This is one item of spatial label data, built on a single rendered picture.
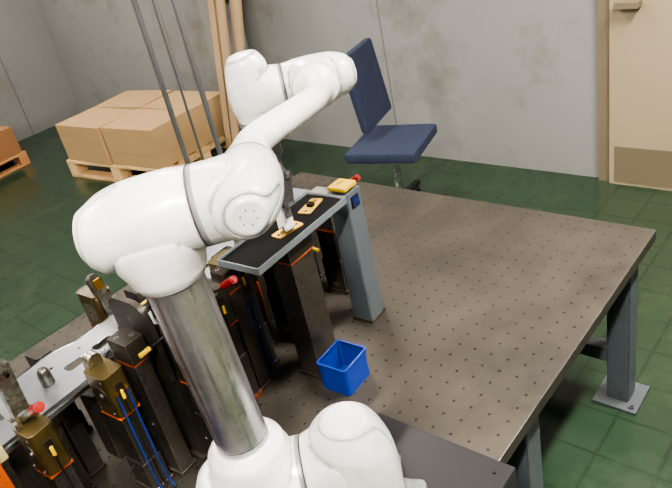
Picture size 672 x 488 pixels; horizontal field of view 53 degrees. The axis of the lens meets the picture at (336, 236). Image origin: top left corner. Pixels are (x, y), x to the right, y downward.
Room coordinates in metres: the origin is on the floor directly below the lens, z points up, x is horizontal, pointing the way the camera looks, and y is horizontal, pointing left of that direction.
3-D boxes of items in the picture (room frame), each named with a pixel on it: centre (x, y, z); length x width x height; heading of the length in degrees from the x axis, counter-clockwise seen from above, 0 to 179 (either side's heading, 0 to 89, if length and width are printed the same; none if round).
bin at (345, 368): (1.44, 0.06, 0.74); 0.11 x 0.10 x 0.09; 139
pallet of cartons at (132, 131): (5.63, 1.38, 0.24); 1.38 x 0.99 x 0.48; 45
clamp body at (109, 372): (1.22, 0.57, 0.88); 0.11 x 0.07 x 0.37; 49
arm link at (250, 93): (1.51, 0.10, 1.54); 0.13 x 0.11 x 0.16; 90
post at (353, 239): (1.72, -0.05, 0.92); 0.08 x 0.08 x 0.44; 49
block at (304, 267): (1.53, 0.12, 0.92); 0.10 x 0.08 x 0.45; 139
